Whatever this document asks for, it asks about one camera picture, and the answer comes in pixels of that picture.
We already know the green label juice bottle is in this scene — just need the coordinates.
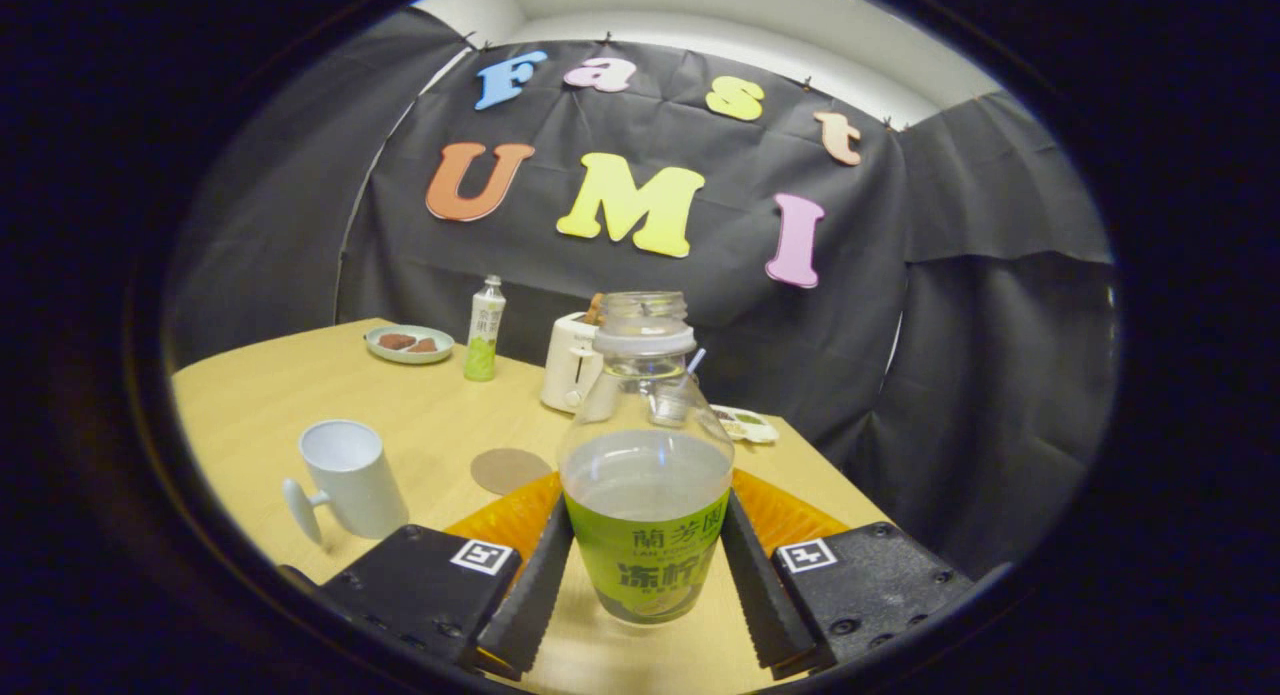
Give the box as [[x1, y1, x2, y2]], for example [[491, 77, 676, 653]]
[[557, 291, 735, 626]]

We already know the black backdrop cloth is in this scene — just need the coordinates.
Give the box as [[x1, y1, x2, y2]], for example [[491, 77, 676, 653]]
[[165, 10, 1121, 576]]

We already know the wooden table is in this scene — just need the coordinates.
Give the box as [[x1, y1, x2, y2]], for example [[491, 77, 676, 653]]
[[170, 318, 891, 695]]

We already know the cream toaster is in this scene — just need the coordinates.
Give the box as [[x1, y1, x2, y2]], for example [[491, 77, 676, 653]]
[[540, 312, 616, 423]]

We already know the white cup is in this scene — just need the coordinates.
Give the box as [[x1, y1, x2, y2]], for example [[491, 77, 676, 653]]
[[281, 420, 410, 548]]

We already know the small pale green plate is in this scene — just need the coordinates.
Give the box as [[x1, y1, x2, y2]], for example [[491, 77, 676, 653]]
[[365, 325, 456, 365]]

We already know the white food tray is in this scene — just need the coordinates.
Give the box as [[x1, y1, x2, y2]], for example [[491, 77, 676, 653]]
[[710, 404, 780, 445]]

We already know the slim bottle with green drink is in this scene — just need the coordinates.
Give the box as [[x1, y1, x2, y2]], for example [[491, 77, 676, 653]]
[[463, 275, 507, 383]]

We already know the metal mesh holder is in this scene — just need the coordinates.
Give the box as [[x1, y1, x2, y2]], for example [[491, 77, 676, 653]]
[[648, 370, 693, 428]]

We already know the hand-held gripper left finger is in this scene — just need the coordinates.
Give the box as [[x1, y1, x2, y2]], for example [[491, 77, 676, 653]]
[[320, 472, 573, 676]]

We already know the round brown coaster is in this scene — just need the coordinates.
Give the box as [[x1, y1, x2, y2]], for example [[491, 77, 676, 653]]
[[470, 448, 553, 497]]

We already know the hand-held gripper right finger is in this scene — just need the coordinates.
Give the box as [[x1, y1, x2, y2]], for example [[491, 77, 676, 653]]
[[720, 468, 976, 676]]

